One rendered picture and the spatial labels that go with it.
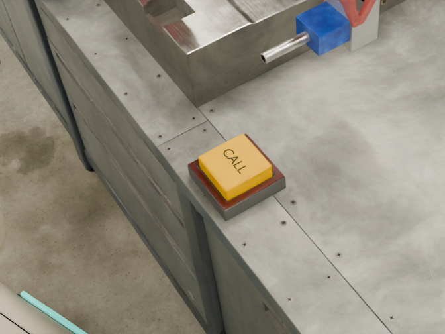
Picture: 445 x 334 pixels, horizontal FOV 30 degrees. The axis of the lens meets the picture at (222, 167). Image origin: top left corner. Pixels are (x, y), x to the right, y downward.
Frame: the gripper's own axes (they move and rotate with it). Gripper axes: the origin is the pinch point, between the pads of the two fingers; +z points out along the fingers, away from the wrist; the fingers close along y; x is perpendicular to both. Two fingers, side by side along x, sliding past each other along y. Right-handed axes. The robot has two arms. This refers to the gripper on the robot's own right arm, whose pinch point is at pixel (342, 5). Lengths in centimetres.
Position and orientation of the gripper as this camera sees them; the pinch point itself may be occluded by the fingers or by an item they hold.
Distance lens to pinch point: 89.9
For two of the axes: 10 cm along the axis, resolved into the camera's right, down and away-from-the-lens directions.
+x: -8.5, 4.6, -2.7
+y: -5.3, -6.2, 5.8
